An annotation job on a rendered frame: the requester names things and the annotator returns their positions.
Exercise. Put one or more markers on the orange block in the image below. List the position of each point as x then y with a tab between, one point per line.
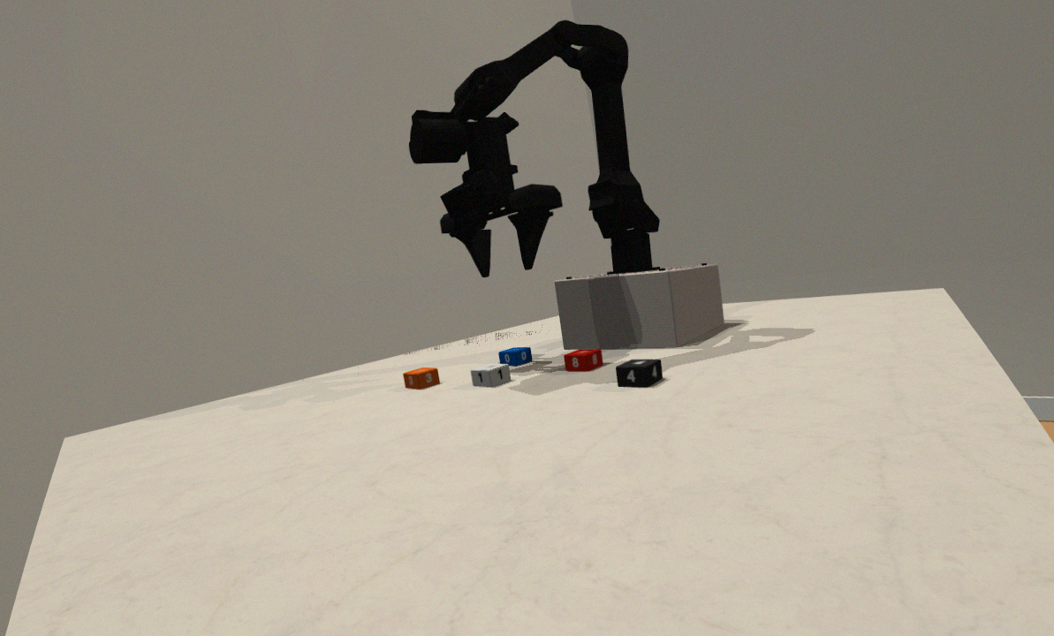
421	378

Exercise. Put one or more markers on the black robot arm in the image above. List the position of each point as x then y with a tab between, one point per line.
616	198

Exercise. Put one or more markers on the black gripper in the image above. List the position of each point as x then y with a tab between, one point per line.
532	202

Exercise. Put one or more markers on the red block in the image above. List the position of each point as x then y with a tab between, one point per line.
583	360

